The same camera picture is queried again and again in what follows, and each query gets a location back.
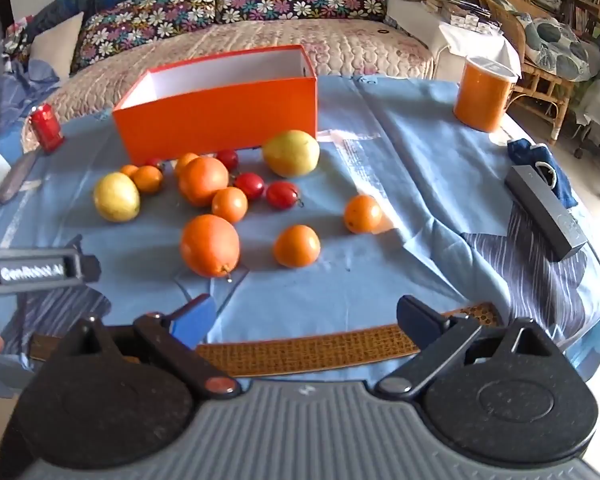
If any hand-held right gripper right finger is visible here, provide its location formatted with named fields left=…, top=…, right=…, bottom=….
left=375, top=295, right=556, bottom=397

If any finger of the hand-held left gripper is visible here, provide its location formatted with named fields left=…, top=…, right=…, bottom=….
left=77, top=255, right=102, bottom=285

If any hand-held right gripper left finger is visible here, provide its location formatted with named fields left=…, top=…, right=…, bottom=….
left=65, top=294, right=241, bottom=401

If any small yellow pear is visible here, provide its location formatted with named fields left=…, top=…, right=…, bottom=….
left=93, top=172, right=141, bottom=224

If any large orange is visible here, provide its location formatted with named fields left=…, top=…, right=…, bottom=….
left=180, top=214, right=241, bottom=279
left=178, top=156, right=230, bottom=208

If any large yellow-green pear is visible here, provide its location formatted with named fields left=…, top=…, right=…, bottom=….
left=262, top=130, right=321, bottom=179

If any orange cardboard box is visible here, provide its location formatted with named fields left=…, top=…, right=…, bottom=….
left=112, top=45, right=319, bottom=167

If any grey flat metal tool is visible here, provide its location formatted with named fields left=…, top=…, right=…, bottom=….
left=0, top=150, right=42, bottom=207

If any red soda can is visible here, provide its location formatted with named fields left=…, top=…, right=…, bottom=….
left=29, top=103, right=65, bottom=154

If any grey rectangular case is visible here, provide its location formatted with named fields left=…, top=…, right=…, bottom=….
left=504, top=164, right=589, bottom=263

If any blue striped shirt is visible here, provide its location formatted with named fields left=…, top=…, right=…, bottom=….
left=0, top=57, right=62, bottom=128

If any dark blue cloth pouch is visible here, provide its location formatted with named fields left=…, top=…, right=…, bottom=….
left=507, top=138, right=579, bottom=209

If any white pillow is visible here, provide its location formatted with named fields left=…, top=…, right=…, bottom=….
left=30, top=11, right=85, bottom=81

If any orange plastic canister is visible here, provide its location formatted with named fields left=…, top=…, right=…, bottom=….
left=453, top=55, right=519, bottom=134

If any rattan chair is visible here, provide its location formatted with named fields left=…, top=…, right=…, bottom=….
left=472, top=0, right=577, bottom=145

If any dark blue patterned cushion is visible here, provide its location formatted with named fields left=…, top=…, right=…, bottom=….
left=29, top=0, right=105, bottom=37

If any beige quilted bed cover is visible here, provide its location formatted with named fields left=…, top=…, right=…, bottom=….
left=22, top=19, right=437, bottom=153

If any white cloth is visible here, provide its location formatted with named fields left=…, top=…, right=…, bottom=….
left=437, top=21, right=524, bottom=81

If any grey spotted seat cushion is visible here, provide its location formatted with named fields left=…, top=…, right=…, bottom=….
left=491, top=0, right=592, bottom=82

